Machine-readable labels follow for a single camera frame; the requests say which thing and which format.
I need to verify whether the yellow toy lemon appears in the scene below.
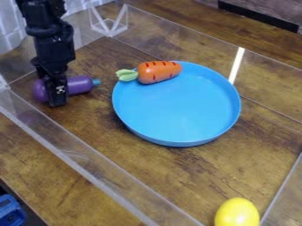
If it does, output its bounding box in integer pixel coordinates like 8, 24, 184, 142
215, 198, 259, 226

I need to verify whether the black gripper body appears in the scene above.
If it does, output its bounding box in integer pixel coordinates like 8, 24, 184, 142
14, 0, 76, 72

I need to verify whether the orange toy carrot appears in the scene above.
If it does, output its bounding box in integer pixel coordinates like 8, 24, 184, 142
116, 61, 181, 85

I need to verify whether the blue round tray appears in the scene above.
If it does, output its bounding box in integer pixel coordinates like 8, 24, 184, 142
112, 62, 242, 147

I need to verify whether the clear acrylic enclosure wall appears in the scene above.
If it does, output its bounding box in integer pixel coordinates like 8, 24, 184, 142
0, 0, 302, 226

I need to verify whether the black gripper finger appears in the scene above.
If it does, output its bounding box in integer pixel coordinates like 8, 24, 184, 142
35, 65, 47, 79
43, 72, 68, 107

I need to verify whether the purple toy eggplant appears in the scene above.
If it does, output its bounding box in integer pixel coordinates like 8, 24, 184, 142
33, 75, 101, 102

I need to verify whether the white grid curtain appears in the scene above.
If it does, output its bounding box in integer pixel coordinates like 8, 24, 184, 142
0, 0, 113, 55

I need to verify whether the blue plastic object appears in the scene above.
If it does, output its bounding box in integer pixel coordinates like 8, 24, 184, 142
0, 194, 26, 226

